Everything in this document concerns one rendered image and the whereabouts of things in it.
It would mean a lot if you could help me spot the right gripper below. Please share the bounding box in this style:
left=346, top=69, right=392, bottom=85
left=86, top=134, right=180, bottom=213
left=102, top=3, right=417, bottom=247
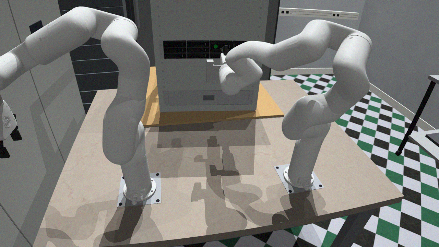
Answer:
left=220, top=45, right=228, bottom=66

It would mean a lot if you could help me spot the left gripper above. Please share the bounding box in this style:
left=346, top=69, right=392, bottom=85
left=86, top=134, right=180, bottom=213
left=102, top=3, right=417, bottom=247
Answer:
left=0, top=100, right=22, bottom=158

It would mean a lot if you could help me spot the flat orange board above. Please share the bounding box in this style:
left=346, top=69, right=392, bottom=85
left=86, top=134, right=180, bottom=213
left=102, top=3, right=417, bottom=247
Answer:
left=140, top=67, right=284, bottom=127

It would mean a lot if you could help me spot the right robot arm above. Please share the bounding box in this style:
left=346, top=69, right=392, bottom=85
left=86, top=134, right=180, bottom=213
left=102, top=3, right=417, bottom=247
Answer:
left=206, top=20, right=372, bottom=190

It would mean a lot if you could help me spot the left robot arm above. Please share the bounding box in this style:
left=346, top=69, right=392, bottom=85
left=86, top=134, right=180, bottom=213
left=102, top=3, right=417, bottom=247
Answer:
left=0, top=7, right=156, bottom=205

